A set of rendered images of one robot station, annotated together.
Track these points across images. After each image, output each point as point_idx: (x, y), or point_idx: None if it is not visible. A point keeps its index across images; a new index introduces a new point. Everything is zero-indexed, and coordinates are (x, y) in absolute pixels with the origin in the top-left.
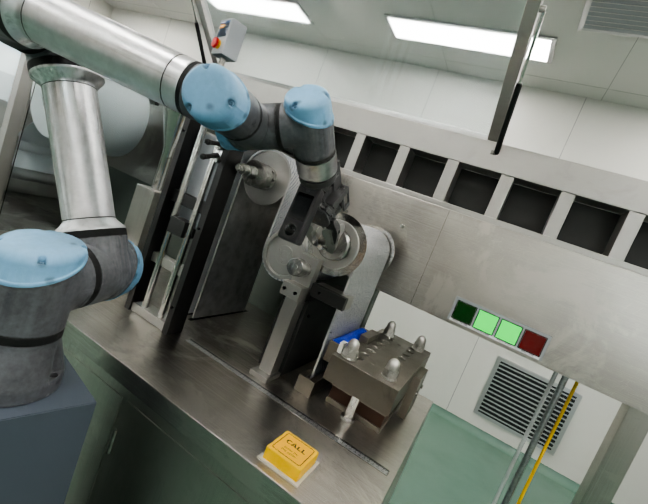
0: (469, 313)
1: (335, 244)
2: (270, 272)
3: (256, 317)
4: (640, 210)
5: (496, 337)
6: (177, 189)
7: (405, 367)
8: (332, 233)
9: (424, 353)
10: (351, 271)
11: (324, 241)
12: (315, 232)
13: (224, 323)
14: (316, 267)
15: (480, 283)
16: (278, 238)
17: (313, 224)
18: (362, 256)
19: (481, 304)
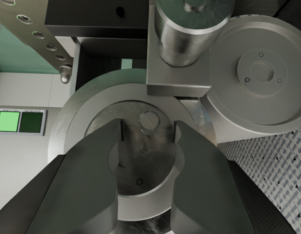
0: (25, 123)
1: (66, 152)
2: (276, 20)
3: (257, 14)
4: None
5: None
6: None
7: (9, 16)
8: (27, 217)
9: (58, 68)
10: (70, 98)
11: (156, 144)
12: (178, 167)
13: None
14: (147, 63)
15: (23, 157)
16: (297, 106)
17: (178, 220)
18: (51, 142)
19: (17, 137)
